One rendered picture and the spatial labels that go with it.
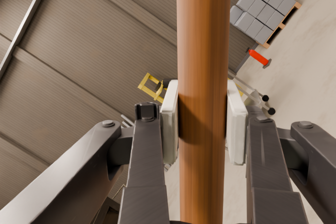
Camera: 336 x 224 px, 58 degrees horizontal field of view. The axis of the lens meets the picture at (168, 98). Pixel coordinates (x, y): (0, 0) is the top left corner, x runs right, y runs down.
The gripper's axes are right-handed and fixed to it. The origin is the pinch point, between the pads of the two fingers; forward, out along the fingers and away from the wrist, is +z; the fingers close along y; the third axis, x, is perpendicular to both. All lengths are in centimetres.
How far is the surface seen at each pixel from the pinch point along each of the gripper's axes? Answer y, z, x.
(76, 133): -345, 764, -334
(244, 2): 103, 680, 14
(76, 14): -307, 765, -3
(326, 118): 143, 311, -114
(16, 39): -464, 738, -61
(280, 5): 179, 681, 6
